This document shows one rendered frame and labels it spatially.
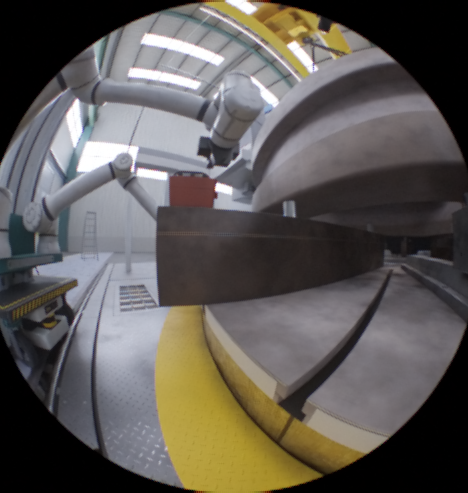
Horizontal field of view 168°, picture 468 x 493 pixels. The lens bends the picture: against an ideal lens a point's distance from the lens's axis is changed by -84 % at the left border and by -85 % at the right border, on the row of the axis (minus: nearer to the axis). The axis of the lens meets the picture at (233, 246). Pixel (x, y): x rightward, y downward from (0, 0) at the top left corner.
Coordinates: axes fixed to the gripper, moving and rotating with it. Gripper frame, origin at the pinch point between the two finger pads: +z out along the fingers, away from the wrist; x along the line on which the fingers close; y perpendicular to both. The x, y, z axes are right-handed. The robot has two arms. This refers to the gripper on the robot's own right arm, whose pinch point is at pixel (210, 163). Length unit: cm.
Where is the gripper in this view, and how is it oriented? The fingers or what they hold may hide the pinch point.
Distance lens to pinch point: 63.1
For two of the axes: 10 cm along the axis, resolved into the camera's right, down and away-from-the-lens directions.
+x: -9.4, 0.0, -3.4
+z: -3.4, -0.1, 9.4
